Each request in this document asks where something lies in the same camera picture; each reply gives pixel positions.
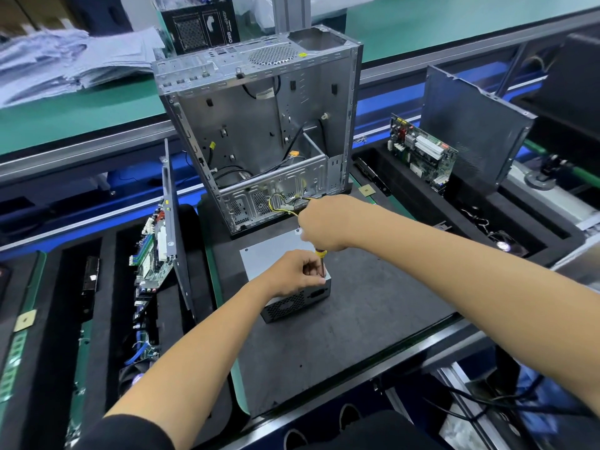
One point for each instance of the person's left hand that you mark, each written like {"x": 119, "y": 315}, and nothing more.
{"x": 295, "y": 274}

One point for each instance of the person's right hand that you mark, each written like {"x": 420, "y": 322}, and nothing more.
{"x": 333, "y": 222}

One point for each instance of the silver power supply unit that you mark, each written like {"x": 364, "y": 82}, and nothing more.
{"x": 298, "y": 302}

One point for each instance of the grey power supply unit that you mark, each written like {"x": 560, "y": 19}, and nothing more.
{"x": 267, "y": 253}

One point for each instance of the person's left forearm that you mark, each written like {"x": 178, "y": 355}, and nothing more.
{"x": 178, "y": 370}

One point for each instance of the person's right forearm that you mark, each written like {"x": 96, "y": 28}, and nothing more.
{"x": 487, "y": 295}

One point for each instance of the silver metal computer case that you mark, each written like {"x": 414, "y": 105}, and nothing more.
{"x": 253, "y": 117}

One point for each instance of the person's right black shoe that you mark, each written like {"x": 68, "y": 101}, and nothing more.
{"x": 349, "y": 415}

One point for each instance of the person's black shoe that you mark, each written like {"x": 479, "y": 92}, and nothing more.
{"x": 349, "y": 415}
{"x": 295, "y": 438}

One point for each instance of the person's left black shoe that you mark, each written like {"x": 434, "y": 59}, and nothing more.
{"x": 295, "y": 438}

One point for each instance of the person's black clothing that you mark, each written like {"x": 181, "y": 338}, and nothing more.
{"x": 131, "y": 434}

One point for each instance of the small beige square chip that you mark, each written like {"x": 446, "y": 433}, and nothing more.
{"x": 367, "y": 190}
{"x": 24, "y": 320}

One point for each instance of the black foam work mat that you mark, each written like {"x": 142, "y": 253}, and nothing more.
{"x": 394, "y": 314}

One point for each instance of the green board with white parts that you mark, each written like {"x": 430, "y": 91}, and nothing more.
{"x": 422, "y": 150}

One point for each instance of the dark grey case side panel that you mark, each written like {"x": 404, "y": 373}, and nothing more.
{"x": 175, "y": 229}

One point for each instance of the black foam tray with recess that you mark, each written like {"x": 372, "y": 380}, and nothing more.
{"x": 469, "y": 220}

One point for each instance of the green motherboard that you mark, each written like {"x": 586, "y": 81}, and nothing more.
{"x": 150, "y": 250}

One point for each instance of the small black lit fan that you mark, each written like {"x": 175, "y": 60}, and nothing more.
{"x": 503, "y": 244}

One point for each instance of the large black metal panel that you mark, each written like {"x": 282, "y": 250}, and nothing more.
{"x": 478, "y": 126}

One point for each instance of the black cooler fan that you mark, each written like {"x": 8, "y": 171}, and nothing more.
{"x": 131, "y": 375}

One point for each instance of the small black rectangular component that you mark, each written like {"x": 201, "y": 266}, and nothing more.
{"x": 90, "y": 274}

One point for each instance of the grey round metal part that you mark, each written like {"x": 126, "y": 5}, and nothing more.
{"x": 541, "y": 180}

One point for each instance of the black cardboard box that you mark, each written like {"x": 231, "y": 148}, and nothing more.
{"x": 200, "y": 28}

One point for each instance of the long green memory strip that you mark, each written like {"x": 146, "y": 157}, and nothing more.
{"x": 19, "y": 332}
{"x": 80, "y": 379}

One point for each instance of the black foam tray with slots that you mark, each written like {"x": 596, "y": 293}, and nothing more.
{"x": 66, "y": 351}

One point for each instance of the green conveyor belt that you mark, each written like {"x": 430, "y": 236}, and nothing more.
{"x": 84, "y": 112}

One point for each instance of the stack of grey paper sheets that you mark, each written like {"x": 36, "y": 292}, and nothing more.
{"x": 75, "y": 61}

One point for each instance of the grey metal conveyor rail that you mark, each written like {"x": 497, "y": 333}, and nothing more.
{"x": 84, "y": 152}

